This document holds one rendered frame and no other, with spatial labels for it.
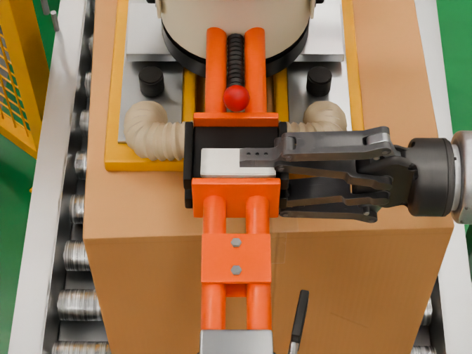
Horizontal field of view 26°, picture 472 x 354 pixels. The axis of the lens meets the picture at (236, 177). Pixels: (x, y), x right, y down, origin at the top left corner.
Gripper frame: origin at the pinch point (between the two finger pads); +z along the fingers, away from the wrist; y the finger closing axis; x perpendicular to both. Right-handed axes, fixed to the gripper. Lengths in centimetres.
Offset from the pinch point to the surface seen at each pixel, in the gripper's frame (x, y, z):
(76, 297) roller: 19, 64, 26
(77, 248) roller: 28, 64, 27
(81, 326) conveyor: 17, 70, 26
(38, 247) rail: 25, 59, 32
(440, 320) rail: 14, 62, -30
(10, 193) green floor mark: 73, 118, 55
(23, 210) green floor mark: 69, 118, 51
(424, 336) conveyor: 16, 70, -29
